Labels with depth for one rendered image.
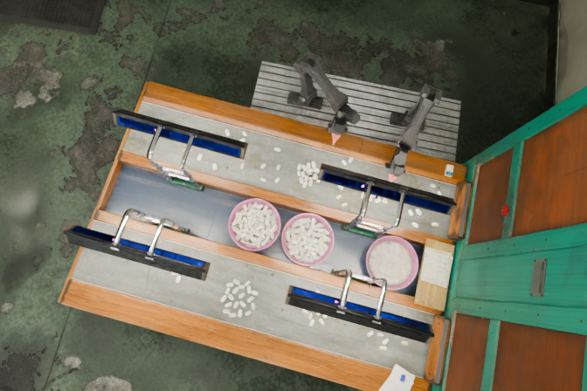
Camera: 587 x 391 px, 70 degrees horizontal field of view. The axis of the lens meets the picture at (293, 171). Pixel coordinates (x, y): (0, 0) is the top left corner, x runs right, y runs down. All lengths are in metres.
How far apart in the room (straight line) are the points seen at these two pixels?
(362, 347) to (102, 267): 1.33
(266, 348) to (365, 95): 1.47
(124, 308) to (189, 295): 0.30
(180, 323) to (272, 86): 1.36
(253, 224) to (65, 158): 1.65
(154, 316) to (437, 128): 1.82
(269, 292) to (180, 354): 1.02
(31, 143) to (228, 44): 1.60
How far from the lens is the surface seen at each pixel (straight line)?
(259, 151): 2.26
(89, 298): 2.31
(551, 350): 1.57
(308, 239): 2.17
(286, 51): 3.37
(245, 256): 2.14
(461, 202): 2.28
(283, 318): 2.16
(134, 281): 2.27
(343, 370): 2.19
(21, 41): 3.91
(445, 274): 2.28
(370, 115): 2.49
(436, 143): 2.54
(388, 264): 2.24
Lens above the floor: 2.90
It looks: 75 degrees down
